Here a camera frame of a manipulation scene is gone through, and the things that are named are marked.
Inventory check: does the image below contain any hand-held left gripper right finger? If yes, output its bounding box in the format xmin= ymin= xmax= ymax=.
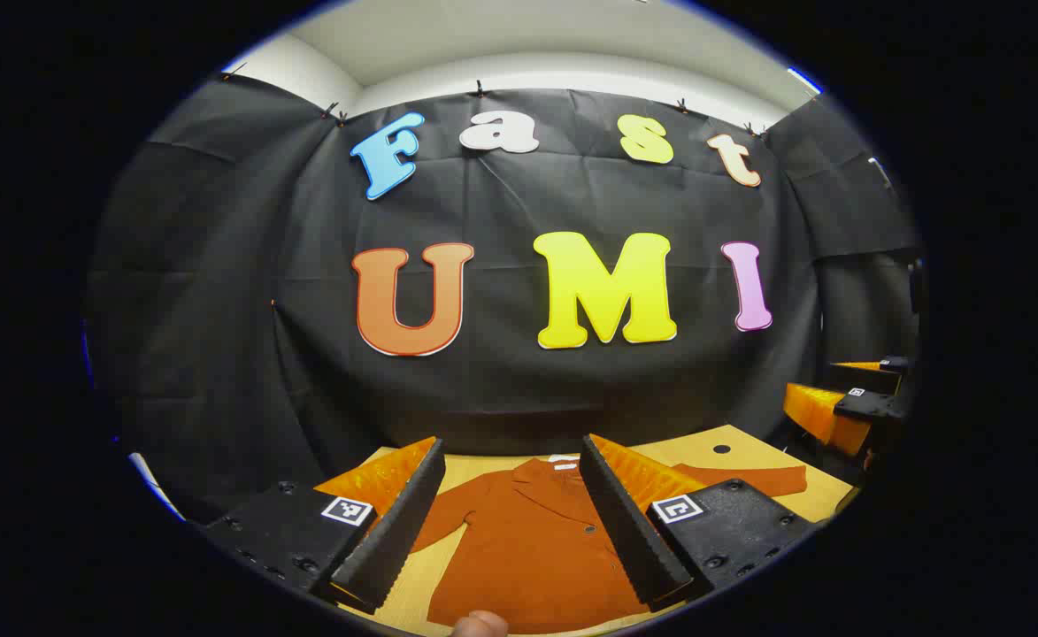
xmin=581 ymin=434 xmax=825 ymax=613

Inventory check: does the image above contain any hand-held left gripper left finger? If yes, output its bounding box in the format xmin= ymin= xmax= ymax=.
xmin=204 ymin=435 xmax=447 ymax=616

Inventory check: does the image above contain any orange button-up shirt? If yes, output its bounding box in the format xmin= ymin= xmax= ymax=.
xmin=408 ymin=456 xmax=809 ymax=635

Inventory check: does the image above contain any black backdrop cloth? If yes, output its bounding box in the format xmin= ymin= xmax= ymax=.
xmin=85 ymin=73 xmax=922 ymax=523

